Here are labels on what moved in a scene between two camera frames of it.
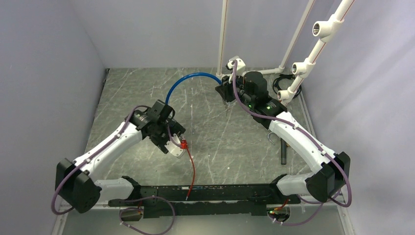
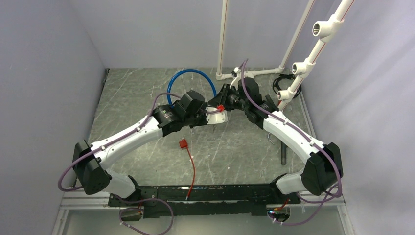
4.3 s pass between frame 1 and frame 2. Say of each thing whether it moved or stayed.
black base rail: stayed
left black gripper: moved
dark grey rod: stayed
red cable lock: stayed
